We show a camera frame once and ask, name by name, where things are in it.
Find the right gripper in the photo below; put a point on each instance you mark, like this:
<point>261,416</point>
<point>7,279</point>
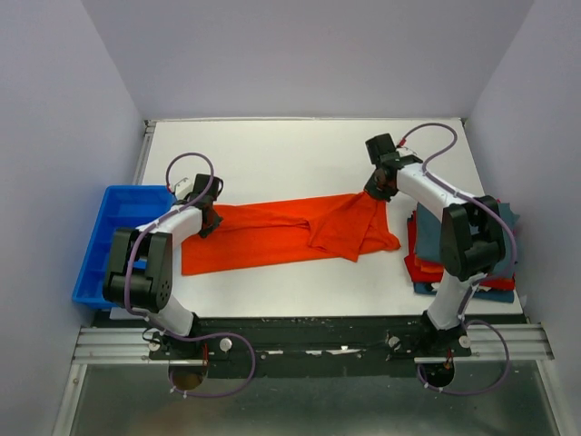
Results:
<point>372,190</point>

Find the aluminium frame rail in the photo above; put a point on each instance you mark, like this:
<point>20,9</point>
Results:
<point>94,346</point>

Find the blue plastic bin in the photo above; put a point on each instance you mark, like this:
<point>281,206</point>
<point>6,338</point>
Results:
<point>121,206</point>

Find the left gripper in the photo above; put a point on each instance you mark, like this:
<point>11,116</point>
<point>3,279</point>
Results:
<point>216,222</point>

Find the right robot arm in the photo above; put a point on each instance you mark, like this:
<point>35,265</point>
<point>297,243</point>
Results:
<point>473,236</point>

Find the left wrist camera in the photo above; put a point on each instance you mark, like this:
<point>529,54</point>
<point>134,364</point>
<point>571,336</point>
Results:
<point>183,188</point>

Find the black mounting base rail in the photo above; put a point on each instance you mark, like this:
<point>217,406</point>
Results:
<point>311,347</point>

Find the orange t shirt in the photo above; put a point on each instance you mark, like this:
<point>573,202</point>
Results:
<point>342,226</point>

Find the folded red t shirt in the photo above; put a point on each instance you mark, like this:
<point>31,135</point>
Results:
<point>433,272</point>

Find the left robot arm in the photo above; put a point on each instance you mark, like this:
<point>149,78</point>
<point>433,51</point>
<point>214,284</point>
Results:
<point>139,273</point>

